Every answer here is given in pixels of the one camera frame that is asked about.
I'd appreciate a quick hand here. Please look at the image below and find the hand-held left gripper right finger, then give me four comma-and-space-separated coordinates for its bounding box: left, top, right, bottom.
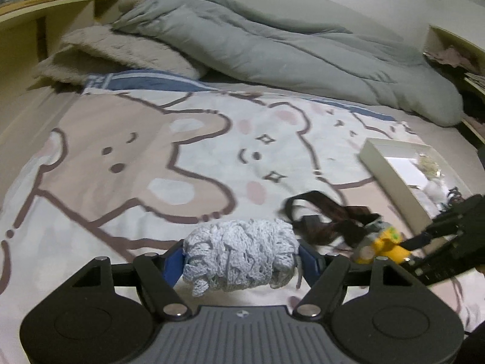
292, 244, 417, 319

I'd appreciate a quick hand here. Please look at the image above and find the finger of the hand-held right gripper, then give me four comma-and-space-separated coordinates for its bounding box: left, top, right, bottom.
411, 243, 485, 286
402, 194, 485, 251

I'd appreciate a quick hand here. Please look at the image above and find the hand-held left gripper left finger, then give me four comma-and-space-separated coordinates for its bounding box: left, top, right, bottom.
72, 240, 190, 319

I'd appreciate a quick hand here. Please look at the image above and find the yellow headlamp with dark strap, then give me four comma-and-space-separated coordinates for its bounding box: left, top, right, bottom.
283, 190, 412, 265

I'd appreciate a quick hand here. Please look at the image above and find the bag of rubber bands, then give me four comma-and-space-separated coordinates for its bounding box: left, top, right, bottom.
414, 153, 443, 177

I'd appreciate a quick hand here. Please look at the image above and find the white lace roll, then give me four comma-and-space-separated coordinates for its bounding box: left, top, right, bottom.
181, 217, 299, 298

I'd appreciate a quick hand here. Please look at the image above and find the white cardboard box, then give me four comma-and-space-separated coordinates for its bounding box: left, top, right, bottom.
359, 138, 474, 234

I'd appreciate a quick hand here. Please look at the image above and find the white fluffy item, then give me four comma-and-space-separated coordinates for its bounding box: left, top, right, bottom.
423, 179, 448, 202

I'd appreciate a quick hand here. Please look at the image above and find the beige bed sheet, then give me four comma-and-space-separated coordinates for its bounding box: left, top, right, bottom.
0, 79, 485, 213

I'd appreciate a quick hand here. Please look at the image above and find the printed bear blanket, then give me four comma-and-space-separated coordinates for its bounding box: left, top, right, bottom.
0, 69, 485, 364

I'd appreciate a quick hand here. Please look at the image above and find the pink crumpled cloth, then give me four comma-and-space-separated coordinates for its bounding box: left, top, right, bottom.
423, 45, 485, 73

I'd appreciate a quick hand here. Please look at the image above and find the wooden side shelf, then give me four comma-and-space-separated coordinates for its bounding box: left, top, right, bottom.
426, 25, 485, 148

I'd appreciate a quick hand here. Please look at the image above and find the grey duvet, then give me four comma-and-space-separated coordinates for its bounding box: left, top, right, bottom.
112, 0, 463, 127

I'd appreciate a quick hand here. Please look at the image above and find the beige fluffy pillow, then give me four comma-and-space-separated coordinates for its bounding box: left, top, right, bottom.
33, 26, 210, 86

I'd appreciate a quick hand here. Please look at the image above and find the beige plush toy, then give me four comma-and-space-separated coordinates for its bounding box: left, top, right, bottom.
119, 0, 160, 13

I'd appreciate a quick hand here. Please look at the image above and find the wooden headboard shelf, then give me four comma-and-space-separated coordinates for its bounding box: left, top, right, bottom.
0, 0, 125, 88

